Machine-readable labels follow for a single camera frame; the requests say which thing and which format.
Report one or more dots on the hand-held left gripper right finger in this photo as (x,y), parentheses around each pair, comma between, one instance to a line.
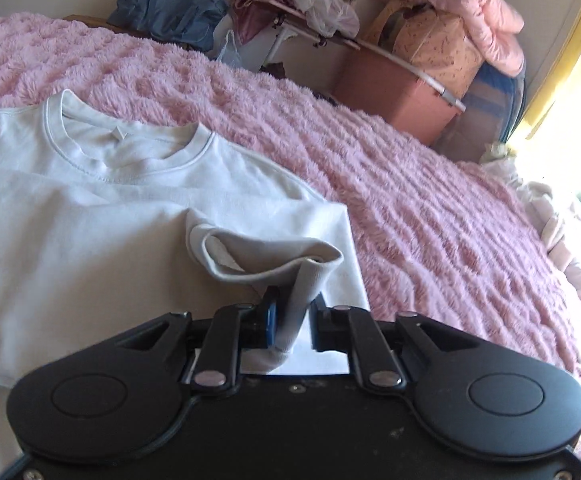
(316,317)

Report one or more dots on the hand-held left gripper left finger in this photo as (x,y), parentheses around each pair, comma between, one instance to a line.
(271,312)

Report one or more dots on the white printed t-shirt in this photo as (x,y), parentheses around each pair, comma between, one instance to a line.
(95,240)

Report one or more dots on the pink fluffy blanket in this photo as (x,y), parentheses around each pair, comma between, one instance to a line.
(420,220)

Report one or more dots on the pink plastic storage box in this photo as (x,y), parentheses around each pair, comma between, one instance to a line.
(395,95)

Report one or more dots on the white crumpled cloth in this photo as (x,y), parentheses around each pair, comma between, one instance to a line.
(498,155)

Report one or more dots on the white ruffled bed sheet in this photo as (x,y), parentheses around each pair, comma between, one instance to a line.
(560,230)

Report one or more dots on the small clear plastic bag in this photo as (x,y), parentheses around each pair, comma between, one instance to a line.
(229,50)

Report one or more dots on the beige patterned storage bag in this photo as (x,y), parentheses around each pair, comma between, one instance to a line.
(440,50)

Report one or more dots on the pink cloth pile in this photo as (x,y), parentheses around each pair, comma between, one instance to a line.
(253,17)

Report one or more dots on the blue-grey fabric bag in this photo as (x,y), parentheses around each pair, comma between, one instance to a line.
(170,5)

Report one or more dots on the yellow curtain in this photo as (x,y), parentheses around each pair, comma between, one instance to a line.
(570,75)

